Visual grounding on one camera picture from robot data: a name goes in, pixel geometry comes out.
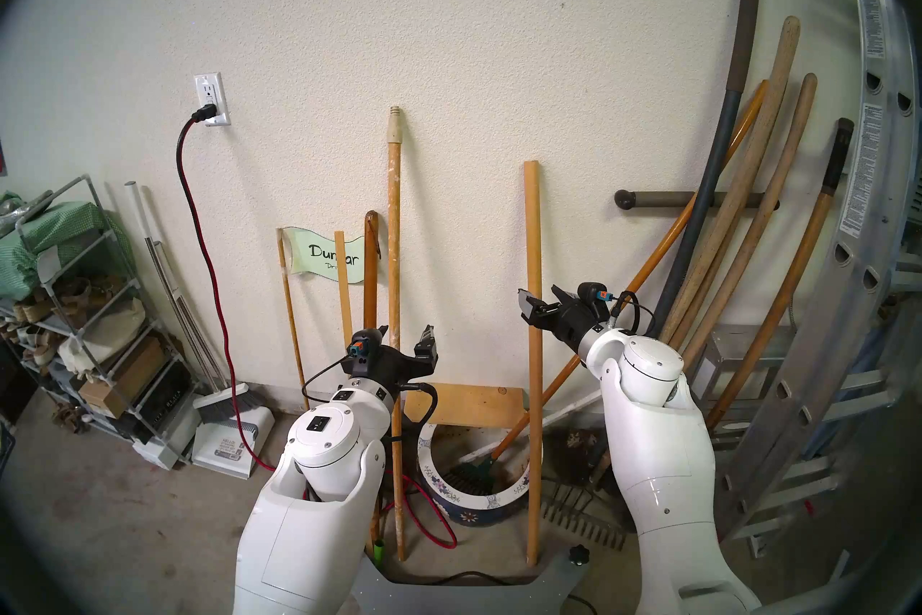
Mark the flat wooden board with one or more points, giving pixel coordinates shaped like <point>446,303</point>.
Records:
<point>468,404</point>

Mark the white box on floor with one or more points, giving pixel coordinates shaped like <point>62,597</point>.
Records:
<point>230,440</point>

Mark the dark brown stick with loop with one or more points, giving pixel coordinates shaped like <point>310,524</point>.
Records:
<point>370,275</point>

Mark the plain light wooden dowel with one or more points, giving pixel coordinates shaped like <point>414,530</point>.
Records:
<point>533,224</point>

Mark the white plastic pipe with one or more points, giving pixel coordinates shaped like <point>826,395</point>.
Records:
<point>137,203</point>

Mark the paint-speckled pole with threaded tip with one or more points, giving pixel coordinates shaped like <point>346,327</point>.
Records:
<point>394,224</point>

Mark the grey metal shelf rack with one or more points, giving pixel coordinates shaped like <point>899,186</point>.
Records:
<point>47,264</point>

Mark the pale green Dunbar sign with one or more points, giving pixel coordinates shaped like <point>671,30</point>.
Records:
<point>317,253</point>

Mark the metal rake head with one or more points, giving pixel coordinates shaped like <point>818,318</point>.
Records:
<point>576,513</point>

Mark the flat thin wooden slat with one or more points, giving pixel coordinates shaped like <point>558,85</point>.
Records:
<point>343,304</point>

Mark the long white floor pipe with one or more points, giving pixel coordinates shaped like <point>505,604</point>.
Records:
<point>569,413</point>

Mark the green stick tip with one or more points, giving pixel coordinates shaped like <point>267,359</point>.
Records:
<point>377,551</point>

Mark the grey wall hook bar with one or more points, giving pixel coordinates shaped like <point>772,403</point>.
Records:
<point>655,199</point>

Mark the white wall outlet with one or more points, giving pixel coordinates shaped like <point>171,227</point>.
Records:
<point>212,91</point>

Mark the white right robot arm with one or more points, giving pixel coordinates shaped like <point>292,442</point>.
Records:
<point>663,477</point>

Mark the green checked cloth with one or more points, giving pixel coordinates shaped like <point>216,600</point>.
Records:
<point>65,224</point>

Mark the black base knob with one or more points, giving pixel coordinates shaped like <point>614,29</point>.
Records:
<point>579,554</point>

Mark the floral white blue ceramic pot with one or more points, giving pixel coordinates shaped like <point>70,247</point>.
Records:
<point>468,504</point>

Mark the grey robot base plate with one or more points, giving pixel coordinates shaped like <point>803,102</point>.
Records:
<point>461,599</point>

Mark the brown cardboard box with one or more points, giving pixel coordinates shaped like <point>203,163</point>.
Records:
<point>122,376</point>

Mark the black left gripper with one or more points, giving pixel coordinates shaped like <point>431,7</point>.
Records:
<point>392,368</point>

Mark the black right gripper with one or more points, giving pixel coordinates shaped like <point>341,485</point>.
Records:
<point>580,322</point>

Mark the aluminium ladder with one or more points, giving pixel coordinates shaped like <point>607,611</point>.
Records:
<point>864,224</point>

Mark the thin wooden sign stick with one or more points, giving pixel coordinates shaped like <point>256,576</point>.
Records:
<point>288,304</point>

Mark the cream fabric bag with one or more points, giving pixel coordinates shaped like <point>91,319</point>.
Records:
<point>101,332</point>

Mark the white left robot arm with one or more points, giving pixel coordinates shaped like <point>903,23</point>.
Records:
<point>310,534</point>

